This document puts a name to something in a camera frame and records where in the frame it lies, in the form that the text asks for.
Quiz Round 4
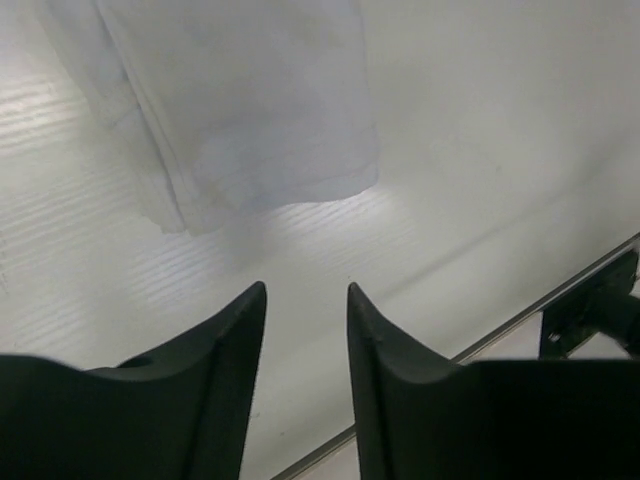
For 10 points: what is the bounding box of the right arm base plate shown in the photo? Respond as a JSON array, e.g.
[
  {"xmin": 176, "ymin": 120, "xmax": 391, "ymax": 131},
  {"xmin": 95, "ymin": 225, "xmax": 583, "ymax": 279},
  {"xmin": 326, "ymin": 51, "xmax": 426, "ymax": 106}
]
[{"xmin": 539, "ymin": 251, "xmax": 639, "ymax": 359}]

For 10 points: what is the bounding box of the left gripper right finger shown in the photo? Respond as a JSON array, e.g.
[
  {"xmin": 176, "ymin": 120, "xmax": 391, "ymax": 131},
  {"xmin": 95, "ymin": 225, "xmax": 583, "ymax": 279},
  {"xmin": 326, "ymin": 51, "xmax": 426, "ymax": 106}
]
[{"xmin": 347, "ymin": 285, "xmax": 639, "ymax": 479}]

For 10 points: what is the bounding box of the white skirt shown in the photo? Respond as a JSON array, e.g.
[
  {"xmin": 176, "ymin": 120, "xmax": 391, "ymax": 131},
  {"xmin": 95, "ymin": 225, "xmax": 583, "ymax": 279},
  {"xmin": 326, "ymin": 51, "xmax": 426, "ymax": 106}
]
[{"xmin": 34, "ymin": 1, "xmax": 379, "ymax": 235}]

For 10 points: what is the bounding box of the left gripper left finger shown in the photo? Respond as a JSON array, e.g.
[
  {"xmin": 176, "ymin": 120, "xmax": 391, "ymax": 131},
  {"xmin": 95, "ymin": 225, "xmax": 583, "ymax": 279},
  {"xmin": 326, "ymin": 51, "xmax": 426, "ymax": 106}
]
[{"xmin": 1, "ymin": 282, "xmax": 267, "ymax": 479}]

